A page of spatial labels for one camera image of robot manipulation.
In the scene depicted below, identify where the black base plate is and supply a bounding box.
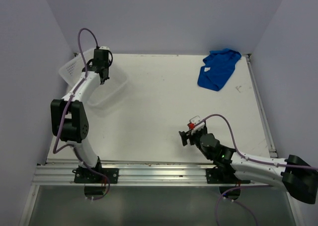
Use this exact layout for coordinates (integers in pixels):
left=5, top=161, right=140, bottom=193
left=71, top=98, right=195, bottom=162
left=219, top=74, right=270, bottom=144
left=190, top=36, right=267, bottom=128
left=72, top=167, right=119, bottom=184
left=205, top=166, right=251, bottom=184

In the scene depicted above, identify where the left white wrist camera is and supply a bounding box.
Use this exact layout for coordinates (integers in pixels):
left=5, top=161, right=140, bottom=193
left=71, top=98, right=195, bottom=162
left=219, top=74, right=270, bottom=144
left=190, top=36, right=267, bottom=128
left=99, top=46, right=110, bottom=51

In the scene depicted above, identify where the blue towel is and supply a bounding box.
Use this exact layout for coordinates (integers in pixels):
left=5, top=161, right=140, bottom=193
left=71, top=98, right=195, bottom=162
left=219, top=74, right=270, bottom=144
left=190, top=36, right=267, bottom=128
left=197, top=48, right=242, bottom=91

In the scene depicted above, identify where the white plastic basket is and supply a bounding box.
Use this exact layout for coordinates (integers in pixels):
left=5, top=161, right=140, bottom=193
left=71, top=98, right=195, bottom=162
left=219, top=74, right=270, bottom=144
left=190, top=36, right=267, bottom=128
left=58, top=55, right=128, bottom=108

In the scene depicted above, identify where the right side aluminium rail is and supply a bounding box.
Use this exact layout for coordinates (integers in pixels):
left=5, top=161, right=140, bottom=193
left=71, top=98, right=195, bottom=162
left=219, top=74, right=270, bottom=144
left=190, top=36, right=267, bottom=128
left=244, top=54, right=278, bottom=158

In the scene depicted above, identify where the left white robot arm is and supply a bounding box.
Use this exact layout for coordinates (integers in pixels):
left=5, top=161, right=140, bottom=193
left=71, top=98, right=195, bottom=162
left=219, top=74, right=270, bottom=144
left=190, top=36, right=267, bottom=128
left=50, top=47, right=113, bottom=183

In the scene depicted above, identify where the aluminium mounting rail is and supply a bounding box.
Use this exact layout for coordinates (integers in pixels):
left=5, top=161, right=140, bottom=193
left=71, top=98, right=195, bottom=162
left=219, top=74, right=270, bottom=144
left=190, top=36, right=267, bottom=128
left=33, top=161, right=271, bottom=187

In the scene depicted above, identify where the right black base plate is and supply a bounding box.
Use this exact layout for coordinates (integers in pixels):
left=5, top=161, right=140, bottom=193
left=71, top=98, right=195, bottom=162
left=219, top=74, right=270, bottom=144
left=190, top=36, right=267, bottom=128
left=205, top=166, right=251, bottom=184

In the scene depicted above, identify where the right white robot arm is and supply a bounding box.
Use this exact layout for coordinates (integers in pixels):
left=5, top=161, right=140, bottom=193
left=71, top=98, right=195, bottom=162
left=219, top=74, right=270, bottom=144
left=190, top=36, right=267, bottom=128
left=179, top=127, right=318, bottom=204

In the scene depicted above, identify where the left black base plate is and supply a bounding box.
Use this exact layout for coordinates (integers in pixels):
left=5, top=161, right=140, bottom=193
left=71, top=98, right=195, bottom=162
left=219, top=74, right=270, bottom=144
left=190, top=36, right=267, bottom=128
left=72, top=167, right=119, bottom=184

